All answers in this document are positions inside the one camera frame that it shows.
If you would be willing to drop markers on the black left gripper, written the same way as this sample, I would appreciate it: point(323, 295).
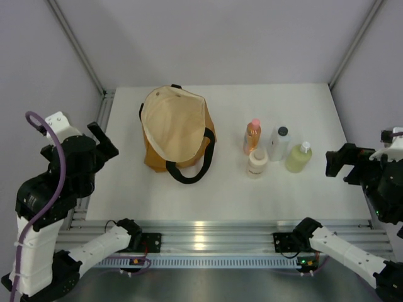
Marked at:
point(104, 150)

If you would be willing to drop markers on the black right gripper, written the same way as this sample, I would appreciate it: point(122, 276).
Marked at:
point(336, 160)

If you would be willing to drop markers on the green pump bottle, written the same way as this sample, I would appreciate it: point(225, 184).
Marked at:
point(298, 157)

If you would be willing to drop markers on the clear bottle with black cap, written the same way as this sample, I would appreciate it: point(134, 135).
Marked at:
point(278, 143)

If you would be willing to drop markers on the tan canvas tote bag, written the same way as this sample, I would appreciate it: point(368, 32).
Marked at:
point(179, 134)

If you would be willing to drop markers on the beige bottle with beige cap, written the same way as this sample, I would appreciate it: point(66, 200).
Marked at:
point(257, 163)

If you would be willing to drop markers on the orange bottle with pink cap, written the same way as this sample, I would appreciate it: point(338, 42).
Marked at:
point(252, 136)

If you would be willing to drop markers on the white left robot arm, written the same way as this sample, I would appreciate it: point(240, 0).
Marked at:
point(39, 272)

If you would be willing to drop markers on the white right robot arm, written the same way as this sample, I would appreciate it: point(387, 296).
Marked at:
point(384, 276)

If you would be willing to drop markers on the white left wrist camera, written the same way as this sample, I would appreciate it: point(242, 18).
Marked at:
point(61, 126)

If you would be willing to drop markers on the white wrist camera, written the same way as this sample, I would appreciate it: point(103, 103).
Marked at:
point(61, 126)
point(388, 144)

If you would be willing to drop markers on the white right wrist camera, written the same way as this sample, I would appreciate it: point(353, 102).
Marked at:
point(388, 144)

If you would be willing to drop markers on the slotted cable duct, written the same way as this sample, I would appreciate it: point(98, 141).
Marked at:
point(204, 262)

